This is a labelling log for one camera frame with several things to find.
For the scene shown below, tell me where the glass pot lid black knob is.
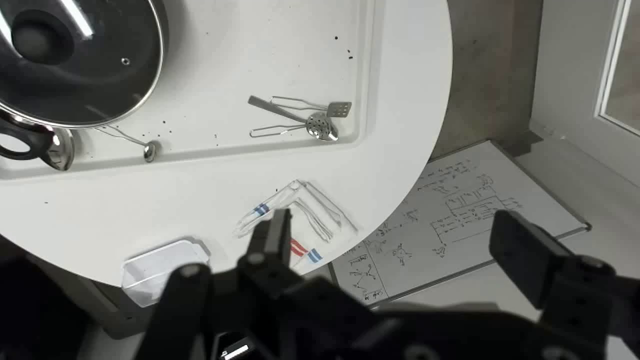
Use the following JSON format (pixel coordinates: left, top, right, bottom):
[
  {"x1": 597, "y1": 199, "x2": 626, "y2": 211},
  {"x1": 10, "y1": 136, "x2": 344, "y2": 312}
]
[{"x1": 0, "y1": 0, "x2": 167, "y2": 127}]

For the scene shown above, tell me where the round white table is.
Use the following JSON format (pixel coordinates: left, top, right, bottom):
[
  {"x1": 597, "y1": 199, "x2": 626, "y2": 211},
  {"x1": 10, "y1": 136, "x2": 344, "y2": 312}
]
[{"x1": 0, "y1": 0, "x2": 452, "y2": 284}]

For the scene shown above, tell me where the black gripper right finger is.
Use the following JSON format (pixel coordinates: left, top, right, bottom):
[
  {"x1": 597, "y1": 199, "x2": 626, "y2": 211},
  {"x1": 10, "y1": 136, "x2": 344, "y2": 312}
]
[{"x1": 487, "y1": 210, "x2": 613, "y2": 307}]

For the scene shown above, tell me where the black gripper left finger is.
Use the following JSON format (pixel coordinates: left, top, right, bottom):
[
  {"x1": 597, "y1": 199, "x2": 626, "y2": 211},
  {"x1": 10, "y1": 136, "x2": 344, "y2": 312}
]
[{"x1": 240, "y1": 207, "x2": 292, "y2": 280}]

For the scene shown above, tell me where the white plastic tray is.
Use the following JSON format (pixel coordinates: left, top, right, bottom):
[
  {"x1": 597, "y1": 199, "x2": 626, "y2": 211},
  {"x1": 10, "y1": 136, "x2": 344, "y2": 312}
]
[{"x1": 0, "y1": 0, "x2": 384, "y2": 181}]

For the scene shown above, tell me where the clear packet with red blue marks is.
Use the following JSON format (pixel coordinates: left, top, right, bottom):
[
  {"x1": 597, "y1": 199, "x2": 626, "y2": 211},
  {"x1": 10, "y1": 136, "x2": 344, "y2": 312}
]
[{"x1": 233, "y1": 179, "x2": 357, "y2": 274}]

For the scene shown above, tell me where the clear plastic container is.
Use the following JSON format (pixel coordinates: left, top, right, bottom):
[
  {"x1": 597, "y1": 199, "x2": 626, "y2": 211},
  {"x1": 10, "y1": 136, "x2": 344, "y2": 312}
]
[{"x1": 122, "y1": 237, "x2": 209, "y2": 307}]

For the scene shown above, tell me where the steel pot with black handles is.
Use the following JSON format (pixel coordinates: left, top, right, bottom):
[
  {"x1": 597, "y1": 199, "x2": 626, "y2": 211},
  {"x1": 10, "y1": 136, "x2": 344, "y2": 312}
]
[{"x1": 0, "y1": 109, "x2": 76, "y2": 172}]

